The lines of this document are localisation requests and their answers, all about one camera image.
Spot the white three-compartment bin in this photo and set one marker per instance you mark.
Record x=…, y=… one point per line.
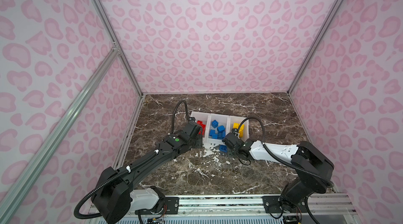
x=225, y=120

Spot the aluminium frame strut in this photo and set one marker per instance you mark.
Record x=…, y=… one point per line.
x=35, y=167

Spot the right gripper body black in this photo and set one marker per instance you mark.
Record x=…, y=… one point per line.
x=233, y=152

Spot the blue lego brick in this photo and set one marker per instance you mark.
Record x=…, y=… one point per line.
x=214, y=124
x=221, y=129
x=221, y=135
x=223, y=148
x=213, y=134

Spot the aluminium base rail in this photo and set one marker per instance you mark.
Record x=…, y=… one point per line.
x=335, y=208

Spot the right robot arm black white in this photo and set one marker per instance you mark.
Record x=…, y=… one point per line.
x=314, y=169

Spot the long red lego brick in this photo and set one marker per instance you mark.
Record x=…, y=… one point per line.
x=203, y=127

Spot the yellow lego brick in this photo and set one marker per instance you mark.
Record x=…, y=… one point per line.
x=239, y=129

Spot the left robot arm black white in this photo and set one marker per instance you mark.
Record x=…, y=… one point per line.
x=116, y=191

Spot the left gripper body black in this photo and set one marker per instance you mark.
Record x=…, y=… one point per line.
x=197, y=143

